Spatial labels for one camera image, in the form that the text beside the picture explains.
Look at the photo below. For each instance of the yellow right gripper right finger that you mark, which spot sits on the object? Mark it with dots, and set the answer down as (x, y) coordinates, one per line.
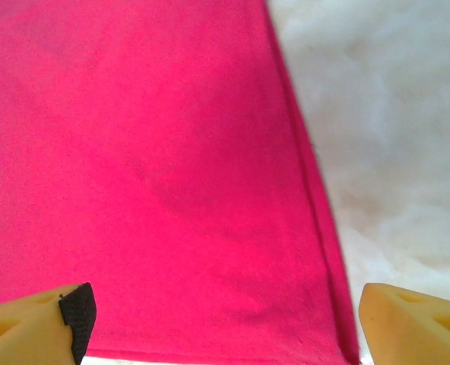
(411, 331)

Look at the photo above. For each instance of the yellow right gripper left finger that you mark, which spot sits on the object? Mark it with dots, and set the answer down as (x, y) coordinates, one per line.
(27, 331)

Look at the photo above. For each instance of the pink t-shirt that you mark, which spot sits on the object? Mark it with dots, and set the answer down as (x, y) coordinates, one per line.
(153, 152)

